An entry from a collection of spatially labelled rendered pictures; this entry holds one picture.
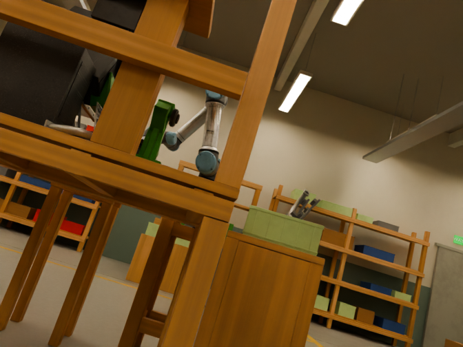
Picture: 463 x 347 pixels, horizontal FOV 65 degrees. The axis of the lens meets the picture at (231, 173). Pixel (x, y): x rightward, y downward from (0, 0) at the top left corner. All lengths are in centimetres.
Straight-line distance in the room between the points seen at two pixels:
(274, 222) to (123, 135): 104
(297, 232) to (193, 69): 109
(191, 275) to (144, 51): 76
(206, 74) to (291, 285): 115
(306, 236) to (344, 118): 638
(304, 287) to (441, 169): 728
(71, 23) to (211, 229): 83
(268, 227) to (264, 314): 44
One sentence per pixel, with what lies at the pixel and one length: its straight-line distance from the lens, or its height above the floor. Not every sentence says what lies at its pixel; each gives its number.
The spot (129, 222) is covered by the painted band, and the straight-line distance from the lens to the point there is 727.
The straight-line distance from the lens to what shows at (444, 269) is 866.
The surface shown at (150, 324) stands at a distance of 205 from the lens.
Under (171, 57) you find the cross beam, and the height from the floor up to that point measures 123.
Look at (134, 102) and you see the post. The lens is 130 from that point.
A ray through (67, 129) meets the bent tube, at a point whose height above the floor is 90.
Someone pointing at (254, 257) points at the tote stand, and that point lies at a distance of 192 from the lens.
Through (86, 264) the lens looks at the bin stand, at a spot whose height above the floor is 41.
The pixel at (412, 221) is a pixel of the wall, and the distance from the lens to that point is 841.
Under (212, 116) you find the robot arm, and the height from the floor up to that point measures 138.
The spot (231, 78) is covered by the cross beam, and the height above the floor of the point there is 123.
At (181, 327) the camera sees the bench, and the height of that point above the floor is 41.
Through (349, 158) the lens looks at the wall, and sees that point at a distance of 803.
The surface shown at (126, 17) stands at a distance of 154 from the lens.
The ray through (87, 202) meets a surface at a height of 84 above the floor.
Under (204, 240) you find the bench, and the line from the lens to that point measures 120.
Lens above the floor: 65
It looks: 13 degrees up
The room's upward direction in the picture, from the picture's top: 17 degrees clockwise
